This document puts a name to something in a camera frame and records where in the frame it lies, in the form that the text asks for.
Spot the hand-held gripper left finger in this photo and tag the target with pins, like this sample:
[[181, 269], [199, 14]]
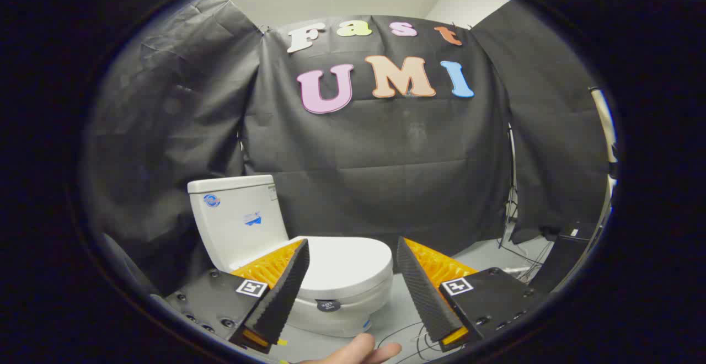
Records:
[[287, 292]]

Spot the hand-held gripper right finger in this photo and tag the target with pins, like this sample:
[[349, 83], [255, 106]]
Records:
[[422, 292]]

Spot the white toilet lid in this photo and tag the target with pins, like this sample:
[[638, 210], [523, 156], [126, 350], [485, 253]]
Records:
[[347, 265]]

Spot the white toilet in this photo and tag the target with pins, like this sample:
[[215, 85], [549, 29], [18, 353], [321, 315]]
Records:
[[237, 226]]

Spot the white toilet tank cover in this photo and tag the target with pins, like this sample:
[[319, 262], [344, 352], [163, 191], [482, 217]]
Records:
[[231, 183]]

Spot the black backdrop cloth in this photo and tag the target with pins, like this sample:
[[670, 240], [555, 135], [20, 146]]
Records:
[[386, 160]]

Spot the thin black light stand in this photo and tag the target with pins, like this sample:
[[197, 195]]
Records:
[[513, 187]]

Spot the black box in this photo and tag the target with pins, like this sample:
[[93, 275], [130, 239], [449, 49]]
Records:
[[568, 253]]

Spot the white pole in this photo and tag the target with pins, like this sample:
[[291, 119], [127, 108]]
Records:
[[604, 121]]

